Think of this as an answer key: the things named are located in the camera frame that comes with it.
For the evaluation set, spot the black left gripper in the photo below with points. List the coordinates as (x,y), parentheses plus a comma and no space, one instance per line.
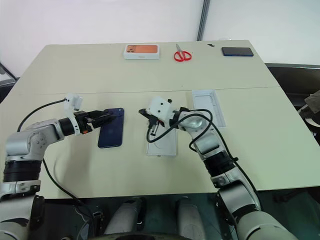
(83,122)

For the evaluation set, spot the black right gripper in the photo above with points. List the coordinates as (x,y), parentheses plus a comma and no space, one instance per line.
(155,121)

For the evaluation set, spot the dark blue smartphone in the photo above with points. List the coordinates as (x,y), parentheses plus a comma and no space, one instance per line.
(111,135)

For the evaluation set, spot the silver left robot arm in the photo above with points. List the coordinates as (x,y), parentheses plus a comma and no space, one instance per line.
(27,141)

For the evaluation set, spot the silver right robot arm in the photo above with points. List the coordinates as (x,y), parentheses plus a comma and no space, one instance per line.
(210,145)

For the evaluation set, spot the white phone box base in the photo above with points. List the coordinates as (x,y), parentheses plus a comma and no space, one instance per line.
(165,145)

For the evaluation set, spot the white phone box lid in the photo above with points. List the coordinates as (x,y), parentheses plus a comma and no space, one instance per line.
(206,100)

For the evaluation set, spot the white box with orange print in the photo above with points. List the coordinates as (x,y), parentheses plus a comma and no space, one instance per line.
(142,50)

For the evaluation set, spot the grey rounded leg cover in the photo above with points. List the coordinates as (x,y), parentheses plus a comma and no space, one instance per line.
(125,215)
(191,215)

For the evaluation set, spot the small black tape piece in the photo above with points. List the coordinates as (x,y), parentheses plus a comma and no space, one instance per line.
(210,45)

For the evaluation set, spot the black smartphone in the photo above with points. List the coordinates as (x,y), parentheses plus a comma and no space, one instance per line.
(237,51)

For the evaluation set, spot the grey vertical pole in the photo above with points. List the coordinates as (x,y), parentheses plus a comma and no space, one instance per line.
(203,20)

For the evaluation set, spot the grey machine part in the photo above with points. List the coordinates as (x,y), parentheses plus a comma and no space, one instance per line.
(312,105)

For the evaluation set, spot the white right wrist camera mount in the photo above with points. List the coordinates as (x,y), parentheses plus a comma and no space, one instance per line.
(160,107)

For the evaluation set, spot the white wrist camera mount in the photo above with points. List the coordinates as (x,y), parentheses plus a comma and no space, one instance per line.
(160,107)
(72,101)

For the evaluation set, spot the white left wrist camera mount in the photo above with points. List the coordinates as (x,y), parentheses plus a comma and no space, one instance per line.
(72,101)

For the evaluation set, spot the dark grey metal frame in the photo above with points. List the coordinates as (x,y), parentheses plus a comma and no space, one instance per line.
(6,82)

